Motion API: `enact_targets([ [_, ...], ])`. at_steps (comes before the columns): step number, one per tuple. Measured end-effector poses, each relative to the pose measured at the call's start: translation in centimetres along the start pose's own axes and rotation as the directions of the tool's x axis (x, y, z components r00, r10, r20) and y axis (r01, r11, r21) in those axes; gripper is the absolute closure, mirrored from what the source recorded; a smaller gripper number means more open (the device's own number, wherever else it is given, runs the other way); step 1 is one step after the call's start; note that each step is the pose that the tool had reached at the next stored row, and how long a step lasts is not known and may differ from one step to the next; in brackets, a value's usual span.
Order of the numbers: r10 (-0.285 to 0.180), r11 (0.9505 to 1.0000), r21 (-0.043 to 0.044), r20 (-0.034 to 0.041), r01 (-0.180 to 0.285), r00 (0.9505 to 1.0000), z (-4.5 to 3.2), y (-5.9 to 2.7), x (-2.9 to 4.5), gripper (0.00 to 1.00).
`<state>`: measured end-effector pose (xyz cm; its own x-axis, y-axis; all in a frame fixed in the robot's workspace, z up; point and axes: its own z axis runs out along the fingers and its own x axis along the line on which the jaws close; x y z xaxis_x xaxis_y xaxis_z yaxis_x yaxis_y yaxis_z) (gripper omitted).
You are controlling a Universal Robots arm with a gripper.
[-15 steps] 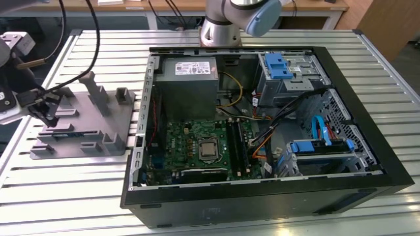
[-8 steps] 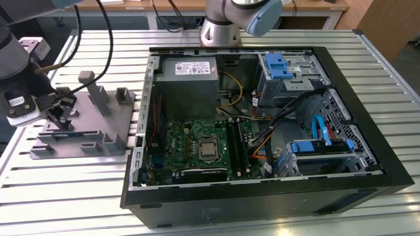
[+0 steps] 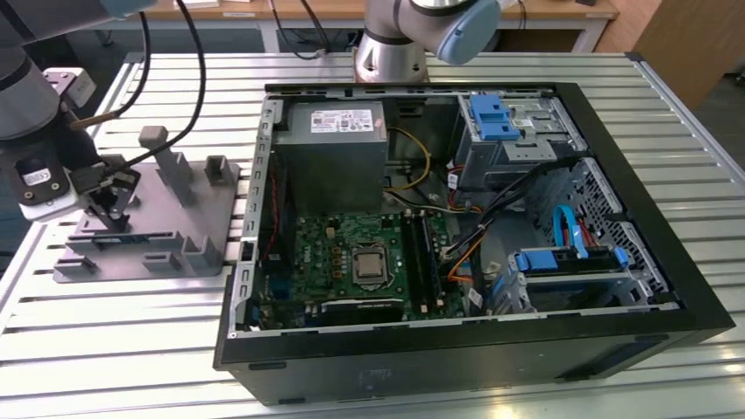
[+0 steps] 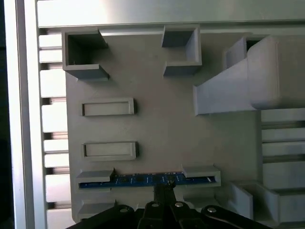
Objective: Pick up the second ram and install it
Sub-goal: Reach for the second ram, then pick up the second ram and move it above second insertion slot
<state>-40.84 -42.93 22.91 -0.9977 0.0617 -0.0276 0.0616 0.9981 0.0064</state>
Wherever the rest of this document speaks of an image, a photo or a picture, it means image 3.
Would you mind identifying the red orange power wires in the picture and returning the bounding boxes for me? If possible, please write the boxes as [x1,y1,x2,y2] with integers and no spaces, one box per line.
[447,237,488,285]

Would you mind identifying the metal socket cover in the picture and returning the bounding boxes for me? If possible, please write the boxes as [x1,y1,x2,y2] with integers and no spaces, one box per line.
[347,241,399,292]

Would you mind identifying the wooden desk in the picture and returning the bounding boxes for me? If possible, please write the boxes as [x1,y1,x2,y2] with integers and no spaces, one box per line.
[139,0,621,53]

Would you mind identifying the blue plastic drive bracket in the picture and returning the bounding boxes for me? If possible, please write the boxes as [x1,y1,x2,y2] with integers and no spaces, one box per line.
[468,93,523,141]

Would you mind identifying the wooden cabinet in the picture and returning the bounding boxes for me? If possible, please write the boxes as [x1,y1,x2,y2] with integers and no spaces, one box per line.
[596,0,745,110]

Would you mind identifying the blue disk carrier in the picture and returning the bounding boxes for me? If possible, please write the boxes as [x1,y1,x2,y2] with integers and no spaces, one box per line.
[515,244,629,280]

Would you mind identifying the black hard disk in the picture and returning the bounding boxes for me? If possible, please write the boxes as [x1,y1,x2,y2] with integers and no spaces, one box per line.
[556,249,616,272]

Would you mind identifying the green motherboard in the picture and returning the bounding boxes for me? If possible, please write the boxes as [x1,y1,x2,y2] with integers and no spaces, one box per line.
[255,211,471,328]

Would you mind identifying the RAM slot with white latches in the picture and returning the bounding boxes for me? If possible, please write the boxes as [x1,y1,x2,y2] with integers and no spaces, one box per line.
[407,209,437,310]

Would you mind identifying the black cable with brass connector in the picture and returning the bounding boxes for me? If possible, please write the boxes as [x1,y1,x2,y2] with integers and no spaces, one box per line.
[68,8,152,130]

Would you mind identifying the silver disk bay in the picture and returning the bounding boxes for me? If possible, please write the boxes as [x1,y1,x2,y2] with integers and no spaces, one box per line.
[505,246,683,314]

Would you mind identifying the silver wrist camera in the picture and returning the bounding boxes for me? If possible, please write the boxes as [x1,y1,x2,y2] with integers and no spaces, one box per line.
[14,150,80,223]

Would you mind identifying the black camera cable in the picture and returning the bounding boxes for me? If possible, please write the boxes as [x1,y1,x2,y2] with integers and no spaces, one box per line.
[87,0,207,184]

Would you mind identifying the RAM slot with black latches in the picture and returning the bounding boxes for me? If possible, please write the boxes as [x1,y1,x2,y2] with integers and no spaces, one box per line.
[415,209,444,307]
[400,209,429,312]

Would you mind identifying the grey power supply unit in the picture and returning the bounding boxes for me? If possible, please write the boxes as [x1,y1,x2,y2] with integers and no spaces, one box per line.
[272,100,391,217]

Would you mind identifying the silver CPU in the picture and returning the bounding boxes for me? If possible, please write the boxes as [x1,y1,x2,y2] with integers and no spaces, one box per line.
[355,252,389,278]

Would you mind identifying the black cable bundle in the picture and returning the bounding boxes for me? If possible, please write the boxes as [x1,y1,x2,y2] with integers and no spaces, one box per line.
[441,156,589,263]

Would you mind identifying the black graphics card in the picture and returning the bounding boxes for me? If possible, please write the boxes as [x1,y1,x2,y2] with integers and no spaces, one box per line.
[317,295,408,327]

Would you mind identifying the grey white wire bundle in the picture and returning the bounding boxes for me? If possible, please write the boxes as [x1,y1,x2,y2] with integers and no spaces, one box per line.
[383,191,484,217]

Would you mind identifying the silver drive cage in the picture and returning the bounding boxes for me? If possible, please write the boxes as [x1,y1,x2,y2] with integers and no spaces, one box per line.
[456,92,588,192]

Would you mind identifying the black PC case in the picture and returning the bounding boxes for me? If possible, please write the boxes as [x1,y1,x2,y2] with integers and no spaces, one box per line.
[212,80,739,408]

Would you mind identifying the blue flat wire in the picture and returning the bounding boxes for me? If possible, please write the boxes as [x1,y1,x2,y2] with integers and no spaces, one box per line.
[552,203,589,258]

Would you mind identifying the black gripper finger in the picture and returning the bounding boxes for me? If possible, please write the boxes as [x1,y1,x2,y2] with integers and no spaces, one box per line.
[84,189,124,231]
[113,169,141,230]

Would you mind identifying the grey parts rack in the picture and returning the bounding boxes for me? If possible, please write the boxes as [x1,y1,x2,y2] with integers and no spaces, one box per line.
[51,125,244,284]

